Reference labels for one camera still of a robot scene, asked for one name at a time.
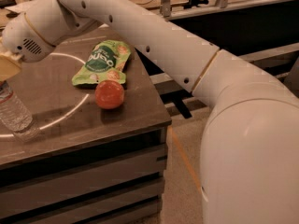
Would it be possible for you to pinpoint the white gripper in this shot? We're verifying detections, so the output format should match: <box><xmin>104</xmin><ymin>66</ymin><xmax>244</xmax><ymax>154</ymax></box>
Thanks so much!
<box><xmin>0</xmin><ymin>13</ymin><xmax>55</xmax><ymax>81</ymax></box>

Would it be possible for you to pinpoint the clear plastic water bottle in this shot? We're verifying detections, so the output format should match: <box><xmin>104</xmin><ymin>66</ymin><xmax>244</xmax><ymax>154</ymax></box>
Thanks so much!
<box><xmin>0</xmin><ymin>81</ymin><xmax>39</xmax><ymax>142</ymax></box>

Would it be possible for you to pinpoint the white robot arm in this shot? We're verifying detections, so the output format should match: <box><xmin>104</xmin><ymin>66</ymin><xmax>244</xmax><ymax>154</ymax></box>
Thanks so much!
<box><xmin>1</xmin><ymin>0</ymin><xmax>299</xmax><ymax>224</ymax></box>

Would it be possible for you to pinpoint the red apple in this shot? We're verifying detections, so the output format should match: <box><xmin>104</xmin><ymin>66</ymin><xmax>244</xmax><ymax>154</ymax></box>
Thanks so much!
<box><xmin>95</xmin><ymin>80</ymin><xmax>124</xmax><ymax>109</ymax></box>

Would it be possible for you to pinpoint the green snack bag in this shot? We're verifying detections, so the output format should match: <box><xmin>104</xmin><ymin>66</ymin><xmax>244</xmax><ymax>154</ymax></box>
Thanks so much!
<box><xmin>72</xmin><ymin>40</ymin><xmax>131</xmax><ymax>87</ymax></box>

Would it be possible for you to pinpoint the dark counter cabinet with drawers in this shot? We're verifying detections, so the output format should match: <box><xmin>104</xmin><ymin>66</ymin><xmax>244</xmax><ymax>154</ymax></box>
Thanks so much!
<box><xmin>0</xmin><ymin>27</ymin><xmax>171</xmax><ymax>224</ymax></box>

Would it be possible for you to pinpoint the middle metal railing bracket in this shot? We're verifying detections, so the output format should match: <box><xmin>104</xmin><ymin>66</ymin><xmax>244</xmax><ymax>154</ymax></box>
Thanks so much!
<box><xmin>160</xmin><ymin>0</ymin><xmax>171</xmax><ymax>17</ymax></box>

